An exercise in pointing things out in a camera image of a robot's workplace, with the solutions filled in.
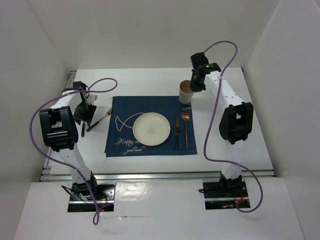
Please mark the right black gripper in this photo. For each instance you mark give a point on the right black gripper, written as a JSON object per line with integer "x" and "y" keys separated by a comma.
{"x": 195, "y": 87}

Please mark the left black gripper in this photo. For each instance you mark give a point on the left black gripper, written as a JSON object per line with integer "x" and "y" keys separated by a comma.
{"x": 88, "y": 117}

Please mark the beige paper cup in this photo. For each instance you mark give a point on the beige paper cup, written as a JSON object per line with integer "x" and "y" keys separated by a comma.
{"x": 185, "y": 92}

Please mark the gold fork green handle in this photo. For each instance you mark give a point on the gold fork green handle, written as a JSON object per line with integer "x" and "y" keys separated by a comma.
{"x": 83, "y": 129}
{"x": 96, "y": 123}

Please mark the copper spoon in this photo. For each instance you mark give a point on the copper spoon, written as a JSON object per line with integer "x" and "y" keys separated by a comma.
{"x": 185, "y": 116}

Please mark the gold knife green handle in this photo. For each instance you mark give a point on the gold knife green handle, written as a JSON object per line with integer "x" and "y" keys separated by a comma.
{"x": 177, "y": 130}

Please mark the dark blue cloth placemat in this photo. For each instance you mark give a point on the dark blue cloth placemat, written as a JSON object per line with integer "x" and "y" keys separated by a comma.
{"x": 126, "y": 109}

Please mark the cream round plate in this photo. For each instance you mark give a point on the cream round plate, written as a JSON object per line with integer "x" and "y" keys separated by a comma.
{"x": 151, "y": 129}

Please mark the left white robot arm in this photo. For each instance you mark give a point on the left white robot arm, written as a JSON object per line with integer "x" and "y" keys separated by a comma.
{"x": 59, "y": 132}

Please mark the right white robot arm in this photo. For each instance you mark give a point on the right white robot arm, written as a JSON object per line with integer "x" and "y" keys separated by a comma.
{"x": 236, "y": 122}

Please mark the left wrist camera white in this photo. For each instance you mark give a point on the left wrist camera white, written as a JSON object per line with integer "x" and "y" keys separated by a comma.
{"x": 92, "y": 98}

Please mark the aluminium rail front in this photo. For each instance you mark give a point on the aluminium rail front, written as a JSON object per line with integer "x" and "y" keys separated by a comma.
{"x": 46, "y": 177}

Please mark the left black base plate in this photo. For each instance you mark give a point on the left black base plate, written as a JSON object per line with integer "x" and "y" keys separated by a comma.
{"x": 81, "y": 203}

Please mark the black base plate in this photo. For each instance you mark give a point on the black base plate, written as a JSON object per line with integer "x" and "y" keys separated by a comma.
{"x": 81, "y": 203}
{"x": 216, "y": 199}

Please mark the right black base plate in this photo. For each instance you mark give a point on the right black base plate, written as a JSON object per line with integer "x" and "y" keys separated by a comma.
{"x": 216, "y": 199}

